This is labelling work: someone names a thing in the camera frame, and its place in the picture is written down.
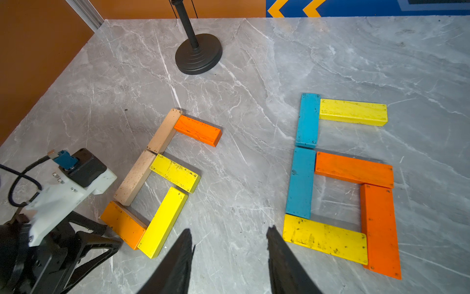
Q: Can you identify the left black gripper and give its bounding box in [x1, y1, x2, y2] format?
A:
[0, 211, 123, 294]

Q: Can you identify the black microphone on stand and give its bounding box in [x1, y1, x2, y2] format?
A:
[171, 0, 223, 75]

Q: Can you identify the orange block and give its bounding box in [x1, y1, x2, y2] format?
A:
[315, 152, 394, 189]
[174, 115, 222, 147]
[360, 184, 402, 280]
[100, 201, 147, 250]

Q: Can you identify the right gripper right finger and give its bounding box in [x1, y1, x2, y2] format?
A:
[266, 225, 322, 294]

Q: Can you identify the tan block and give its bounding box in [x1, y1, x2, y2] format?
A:
[146, 109, 183, 154]
[114, 150, 156, 207]

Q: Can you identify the yellow block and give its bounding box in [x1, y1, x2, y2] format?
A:
[283, 214, 368, 265]
[319, 99, 388, 127]
[138, 187, 188, 258]

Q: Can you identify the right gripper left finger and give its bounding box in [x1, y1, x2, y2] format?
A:
[138, 229, 195, 294]

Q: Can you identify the teal block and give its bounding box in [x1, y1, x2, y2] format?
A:
[295, 93, 321, 149]
[286, 147, 317, 219]

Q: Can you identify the yellow block diagonal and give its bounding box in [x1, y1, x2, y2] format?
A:
[150, 154, 201, 194]

